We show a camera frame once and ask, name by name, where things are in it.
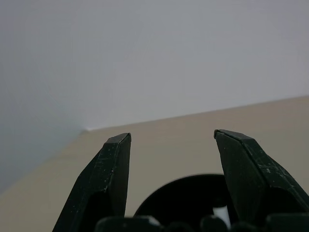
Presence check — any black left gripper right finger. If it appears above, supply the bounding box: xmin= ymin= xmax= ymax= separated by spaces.
xmin=214 ymin=129 xmax=309 ymax=226

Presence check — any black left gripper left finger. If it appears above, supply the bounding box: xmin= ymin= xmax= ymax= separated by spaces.
xmin=52 ymin=132 xmax=132 ymax=232

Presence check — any white marker with black cap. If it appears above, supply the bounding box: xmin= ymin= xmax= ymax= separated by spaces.
xmin=213 ymin=205 xmax=229 ymax=229

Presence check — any black cup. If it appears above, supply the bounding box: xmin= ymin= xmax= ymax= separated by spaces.
xmin=133 ymin=174 xmax=232 ymax=229

